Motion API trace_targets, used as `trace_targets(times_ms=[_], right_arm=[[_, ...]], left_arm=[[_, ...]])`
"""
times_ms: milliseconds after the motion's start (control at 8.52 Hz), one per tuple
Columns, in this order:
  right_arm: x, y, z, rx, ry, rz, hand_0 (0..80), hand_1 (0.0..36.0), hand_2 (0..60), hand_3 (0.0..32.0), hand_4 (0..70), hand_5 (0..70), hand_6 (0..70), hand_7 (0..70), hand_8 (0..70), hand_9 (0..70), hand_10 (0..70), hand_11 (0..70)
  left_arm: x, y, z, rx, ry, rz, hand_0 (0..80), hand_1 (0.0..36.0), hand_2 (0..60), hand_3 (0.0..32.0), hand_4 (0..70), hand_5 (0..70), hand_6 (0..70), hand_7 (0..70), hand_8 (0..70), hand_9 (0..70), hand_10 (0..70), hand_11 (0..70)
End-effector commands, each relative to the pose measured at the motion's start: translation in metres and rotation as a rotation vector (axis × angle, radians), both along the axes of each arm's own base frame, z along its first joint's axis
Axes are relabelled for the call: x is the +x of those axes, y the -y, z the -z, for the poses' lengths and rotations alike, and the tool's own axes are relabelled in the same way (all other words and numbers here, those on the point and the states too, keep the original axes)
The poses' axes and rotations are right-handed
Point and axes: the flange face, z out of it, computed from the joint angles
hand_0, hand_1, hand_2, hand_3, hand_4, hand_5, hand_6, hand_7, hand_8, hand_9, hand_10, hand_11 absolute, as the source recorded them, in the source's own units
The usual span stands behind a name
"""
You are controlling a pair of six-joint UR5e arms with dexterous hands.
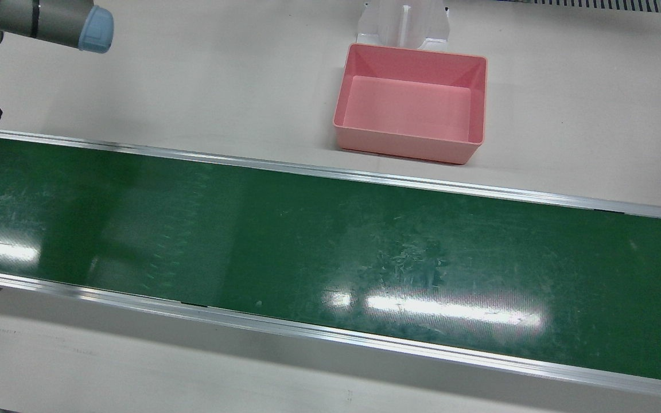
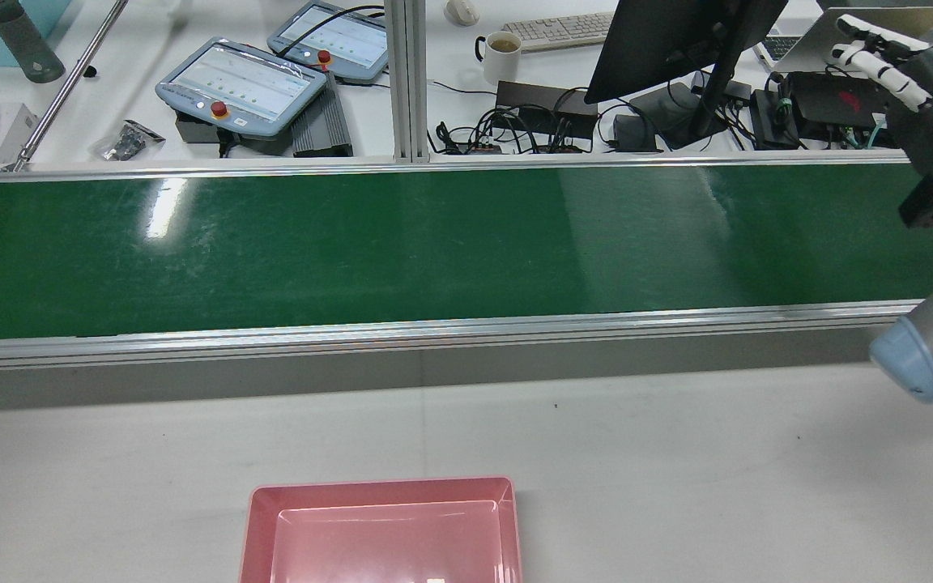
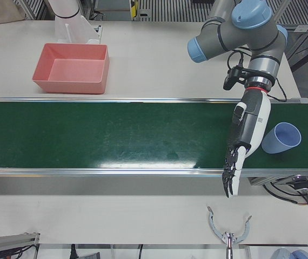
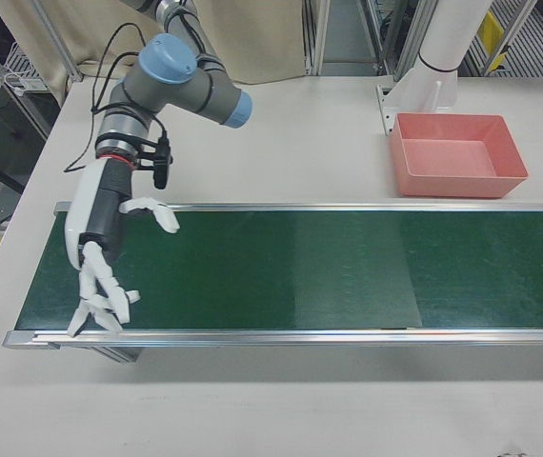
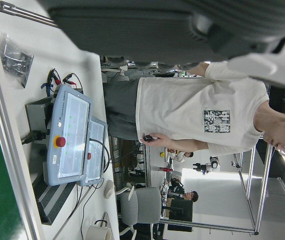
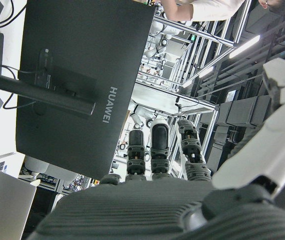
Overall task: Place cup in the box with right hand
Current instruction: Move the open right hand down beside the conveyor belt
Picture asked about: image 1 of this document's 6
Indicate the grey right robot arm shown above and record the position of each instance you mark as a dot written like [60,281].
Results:
[32,20]

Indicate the pink plastic box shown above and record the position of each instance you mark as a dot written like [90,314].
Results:
[411,109]

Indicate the green conveyor belt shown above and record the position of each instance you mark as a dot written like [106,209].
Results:
[307,241]

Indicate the white column stand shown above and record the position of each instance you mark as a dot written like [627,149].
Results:
[402,23]

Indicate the metal floor grate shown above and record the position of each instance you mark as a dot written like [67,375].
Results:
[611,4]

